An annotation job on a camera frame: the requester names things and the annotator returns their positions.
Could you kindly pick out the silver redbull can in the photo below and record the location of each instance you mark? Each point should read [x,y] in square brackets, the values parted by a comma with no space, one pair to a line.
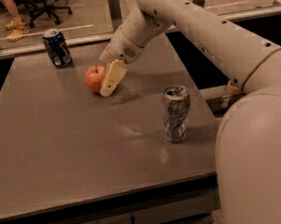
[176,106]

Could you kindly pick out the black office chair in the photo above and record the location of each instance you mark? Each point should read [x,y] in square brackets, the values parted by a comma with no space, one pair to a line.
[39,7]

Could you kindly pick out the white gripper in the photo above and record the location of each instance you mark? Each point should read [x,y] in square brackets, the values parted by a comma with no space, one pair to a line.
[119,49]

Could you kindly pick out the yellow shoe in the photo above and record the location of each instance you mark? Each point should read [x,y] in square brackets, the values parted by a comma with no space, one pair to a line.
[17,35]
[12,25]

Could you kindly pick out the yellow shoe far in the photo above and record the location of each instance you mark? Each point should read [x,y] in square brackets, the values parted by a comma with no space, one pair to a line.
[12,25]

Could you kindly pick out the orange tape roll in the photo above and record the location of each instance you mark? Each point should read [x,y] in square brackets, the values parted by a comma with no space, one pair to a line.
[232,89]

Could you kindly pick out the person leg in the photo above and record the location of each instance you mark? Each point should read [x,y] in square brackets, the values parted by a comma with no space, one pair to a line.
[10,5]

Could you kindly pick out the blue pepsi can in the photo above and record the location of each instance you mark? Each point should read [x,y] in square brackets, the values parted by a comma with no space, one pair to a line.
[56,47]

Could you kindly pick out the yellow shoe near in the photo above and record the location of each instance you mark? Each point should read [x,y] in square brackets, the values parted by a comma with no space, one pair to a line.
[17,35]

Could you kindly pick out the metal bracket middle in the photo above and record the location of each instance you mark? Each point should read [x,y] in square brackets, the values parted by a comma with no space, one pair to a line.
[116,14]

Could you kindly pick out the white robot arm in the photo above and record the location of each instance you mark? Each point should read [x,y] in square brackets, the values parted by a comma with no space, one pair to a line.
[248,142]

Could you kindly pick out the red apple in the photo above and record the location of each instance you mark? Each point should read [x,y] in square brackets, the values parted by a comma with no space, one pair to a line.
[94,77]

